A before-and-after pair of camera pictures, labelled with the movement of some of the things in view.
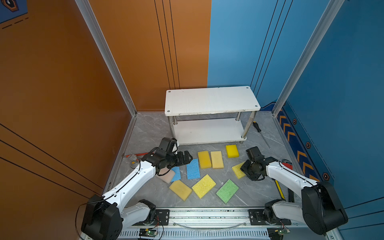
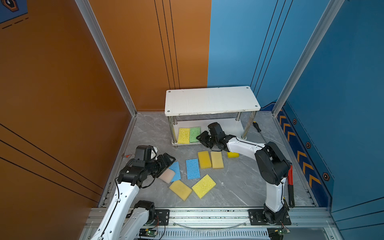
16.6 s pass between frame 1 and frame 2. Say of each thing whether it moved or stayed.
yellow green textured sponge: moved
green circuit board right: stayed
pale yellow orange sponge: stayed
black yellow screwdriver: stayed
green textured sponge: moved
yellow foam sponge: stayed
